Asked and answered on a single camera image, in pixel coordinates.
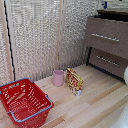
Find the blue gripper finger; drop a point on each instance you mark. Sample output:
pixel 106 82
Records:
pixel 105 4

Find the brown two-drawer dresser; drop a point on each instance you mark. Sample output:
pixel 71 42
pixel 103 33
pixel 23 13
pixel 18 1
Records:
pixel 106 46

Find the red yellow snack box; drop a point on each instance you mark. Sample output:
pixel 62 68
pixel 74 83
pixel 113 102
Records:
pixel 74 81

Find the beige woven folding screen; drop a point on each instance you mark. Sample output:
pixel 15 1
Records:
pixel 30 40

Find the pink plastic cup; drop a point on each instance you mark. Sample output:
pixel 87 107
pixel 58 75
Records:
pixel 58 78

